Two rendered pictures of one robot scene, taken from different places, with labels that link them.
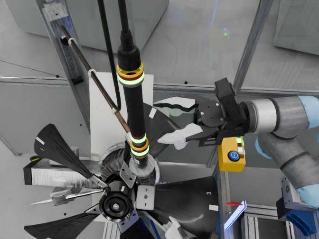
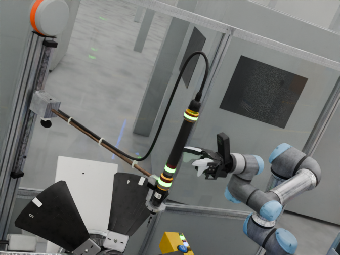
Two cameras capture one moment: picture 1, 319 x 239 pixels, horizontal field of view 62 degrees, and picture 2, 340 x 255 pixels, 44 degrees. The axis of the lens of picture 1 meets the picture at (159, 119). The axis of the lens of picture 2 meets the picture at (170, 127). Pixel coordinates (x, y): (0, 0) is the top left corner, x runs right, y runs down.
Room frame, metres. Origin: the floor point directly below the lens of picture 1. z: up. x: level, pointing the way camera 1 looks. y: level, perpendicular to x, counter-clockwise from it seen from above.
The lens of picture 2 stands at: (-0.74, 0.75, 2.18)
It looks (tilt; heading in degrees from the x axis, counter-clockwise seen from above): 19 degrees down; 329
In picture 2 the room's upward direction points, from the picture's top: 21 degrees clockwise
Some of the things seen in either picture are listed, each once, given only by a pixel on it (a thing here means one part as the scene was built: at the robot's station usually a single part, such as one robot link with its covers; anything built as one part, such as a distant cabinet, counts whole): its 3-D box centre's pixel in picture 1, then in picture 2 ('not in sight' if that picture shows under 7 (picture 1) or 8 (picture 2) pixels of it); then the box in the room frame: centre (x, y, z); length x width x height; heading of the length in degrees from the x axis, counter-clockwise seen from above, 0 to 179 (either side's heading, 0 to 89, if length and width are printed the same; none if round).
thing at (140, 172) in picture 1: (139, 154); (157, 193); (0.33, 0.05, 1.50); 0.09 x 0.07 x 0.10; 31
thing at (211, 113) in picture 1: (221, 121); (215, 164); (0.34, -0.14, 1.63); 0.12 x 0.08 x 0.09; 96
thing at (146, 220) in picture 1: (141, 217); not in sight; (0.32, 0.08, 0.91); 0.12 x 0.08 x 0.12; 176
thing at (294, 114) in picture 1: (291, 114); (247, 165); (0.35, -0.30, 1.64); 0.11 x 0.08 x 0.09; 96
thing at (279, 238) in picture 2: not in sight; (281, 245); (0.41, -0.77, 1.20); 0.13 x 0.12 x 0.14; 22
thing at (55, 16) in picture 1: (57, 19); (44, 104); (0.85, 0.37, 1.54); 0.10 x 0.07 x 0.08; 31
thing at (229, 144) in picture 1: (230, 152); (175, 251); (0.59, -0.33, 1.02); 0.16 x 0.10 x 0.11; 176
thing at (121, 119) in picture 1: (91, 73); (99, 141); (0.58, 0.21, 1.54); 0.54 x 0.01 x 0.01; 31
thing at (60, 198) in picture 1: (60, 198); not in sight; (0.35, 0.39, 1.08); 0.07 x 0.04 x 0.06; 97
